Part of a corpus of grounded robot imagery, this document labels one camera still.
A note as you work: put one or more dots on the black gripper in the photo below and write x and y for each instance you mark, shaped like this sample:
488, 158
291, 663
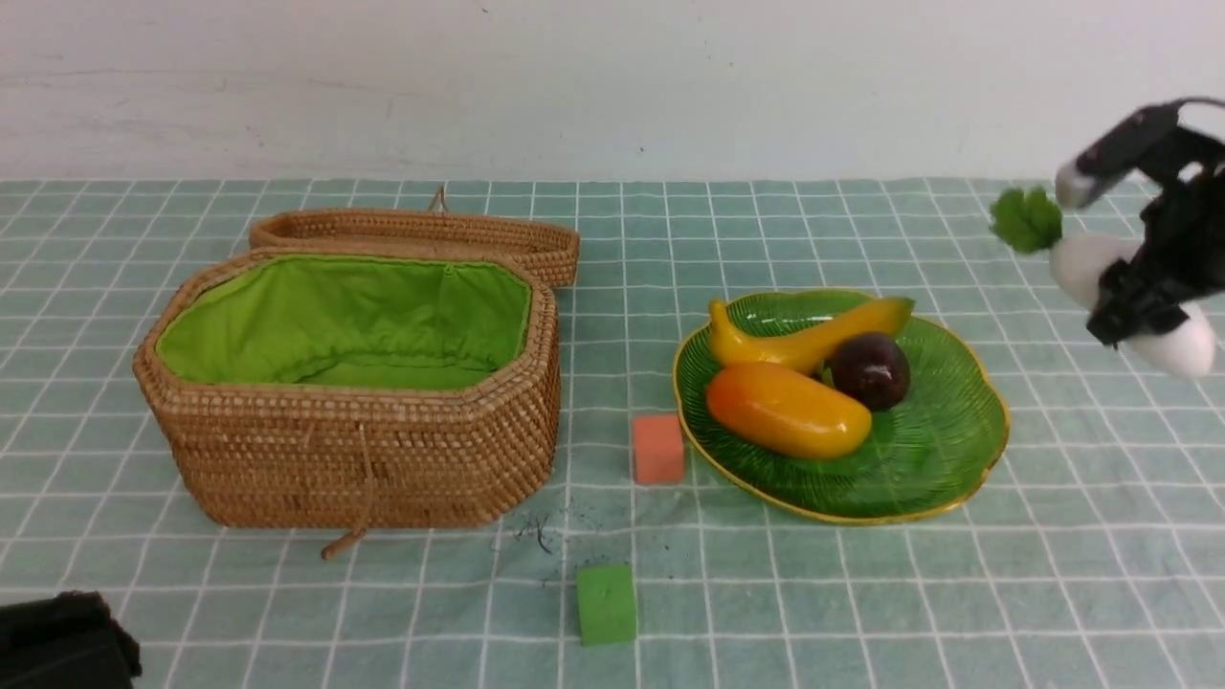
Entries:
1183, 240

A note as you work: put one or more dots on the orange yellow mango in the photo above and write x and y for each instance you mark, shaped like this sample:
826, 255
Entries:
786, 412

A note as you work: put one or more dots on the black object at corner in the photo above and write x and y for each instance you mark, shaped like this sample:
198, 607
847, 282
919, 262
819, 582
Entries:
71, 640

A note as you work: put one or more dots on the green glass leaf plate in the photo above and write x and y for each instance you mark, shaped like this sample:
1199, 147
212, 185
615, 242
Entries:
925, 456

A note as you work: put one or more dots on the wicker basket green lining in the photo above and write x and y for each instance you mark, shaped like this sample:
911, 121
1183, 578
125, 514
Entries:
357, 388

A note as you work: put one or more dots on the wicker basket lid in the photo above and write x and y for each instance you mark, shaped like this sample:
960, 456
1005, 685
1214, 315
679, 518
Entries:
549, 252

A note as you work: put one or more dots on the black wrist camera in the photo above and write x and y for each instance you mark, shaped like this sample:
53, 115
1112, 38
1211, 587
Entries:
1144, 141

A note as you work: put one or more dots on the orange foam cube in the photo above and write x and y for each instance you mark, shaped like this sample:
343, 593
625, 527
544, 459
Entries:
658, 449

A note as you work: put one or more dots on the green foam cube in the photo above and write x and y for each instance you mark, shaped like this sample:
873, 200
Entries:
606, 604

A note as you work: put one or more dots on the yellow banana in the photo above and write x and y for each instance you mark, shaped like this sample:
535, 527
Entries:
806, 350

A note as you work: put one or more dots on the white radish with leaves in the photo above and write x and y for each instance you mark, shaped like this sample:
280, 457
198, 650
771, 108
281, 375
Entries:
1029, 222

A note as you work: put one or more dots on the checked green tablecloth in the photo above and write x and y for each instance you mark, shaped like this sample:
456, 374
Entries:
1091, 559

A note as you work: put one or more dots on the dark purple mangosteen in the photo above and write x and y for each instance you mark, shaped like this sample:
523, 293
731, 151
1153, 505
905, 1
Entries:
871, 368

